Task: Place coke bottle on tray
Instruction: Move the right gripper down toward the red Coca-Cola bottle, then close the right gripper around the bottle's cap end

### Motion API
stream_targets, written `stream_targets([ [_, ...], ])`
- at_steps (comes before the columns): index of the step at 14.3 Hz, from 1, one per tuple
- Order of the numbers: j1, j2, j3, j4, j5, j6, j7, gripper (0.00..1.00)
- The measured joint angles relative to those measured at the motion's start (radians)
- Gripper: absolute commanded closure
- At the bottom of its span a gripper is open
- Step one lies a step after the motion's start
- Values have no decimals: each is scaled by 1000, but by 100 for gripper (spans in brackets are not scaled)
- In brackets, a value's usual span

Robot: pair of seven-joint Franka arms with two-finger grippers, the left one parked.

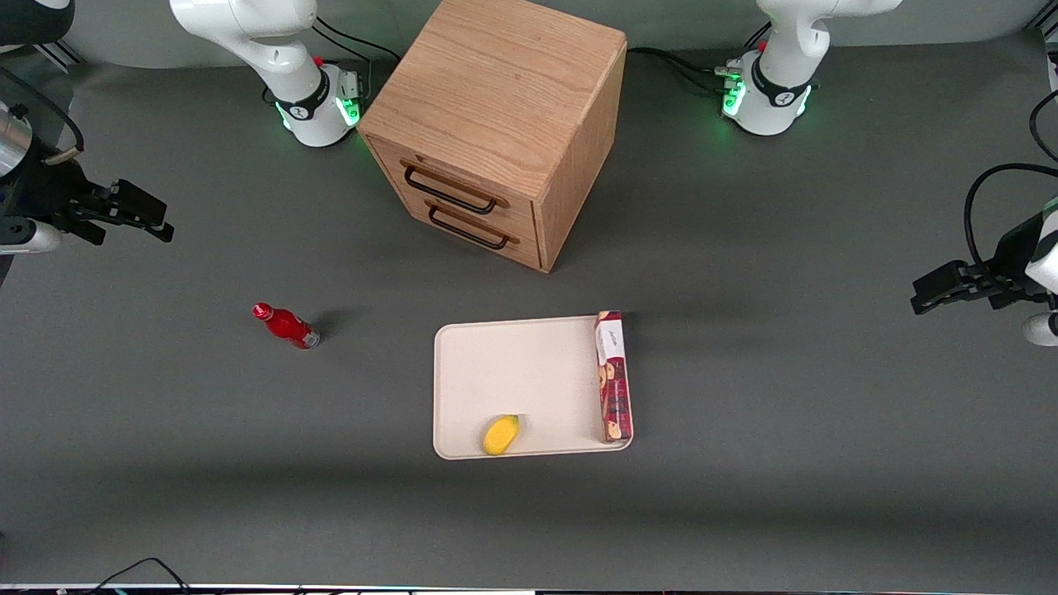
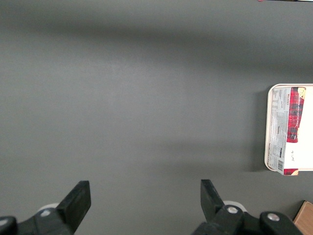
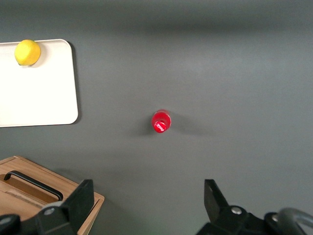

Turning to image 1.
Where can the yellow mango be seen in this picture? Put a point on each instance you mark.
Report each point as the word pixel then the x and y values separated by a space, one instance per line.
pixel 500 435

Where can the cream plastic tray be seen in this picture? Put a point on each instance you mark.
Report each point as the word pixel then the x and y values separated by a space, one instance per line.
pixel 529 372

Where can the aluminium frame rail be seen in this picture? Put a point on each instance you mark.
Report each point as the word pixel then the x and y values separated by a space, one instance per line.
pixel 62 54

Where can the red cookie box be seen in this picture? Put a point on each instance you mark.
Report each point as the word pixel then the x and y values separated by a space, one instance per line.
pixel 613 380

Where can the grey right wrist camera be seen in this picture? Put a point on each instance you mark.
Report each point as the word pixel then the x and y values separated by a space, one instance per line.
pixel 29 237

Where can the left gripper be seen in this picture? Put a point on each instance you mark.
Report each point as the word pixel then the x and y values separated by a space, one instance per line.
pixel 1009 253

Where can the wooden two-drawer cabinet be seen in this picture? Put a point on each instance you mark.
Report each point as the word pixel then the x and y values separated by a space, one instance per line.
pixel 496 83

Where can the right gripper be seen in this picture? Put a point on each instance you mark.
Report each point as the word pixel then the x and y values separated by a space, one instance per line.
pixel 45 192

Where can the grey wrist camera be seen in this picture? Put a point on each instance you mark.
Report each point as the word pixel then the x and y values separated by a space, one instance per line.
pixel 1041 329
pixel 29 237

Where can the red coke bottle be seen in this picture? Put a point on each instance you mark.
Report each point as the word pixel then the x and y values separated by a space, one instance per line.
pixel 288 326

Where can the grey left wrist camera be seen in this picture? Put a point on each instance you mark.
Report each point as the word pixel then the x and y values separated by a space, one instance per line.
pixel 1041 329

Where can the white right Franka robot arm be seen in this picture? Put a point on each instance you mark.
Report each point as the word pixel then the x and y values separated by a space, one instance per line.
pixel 248 33

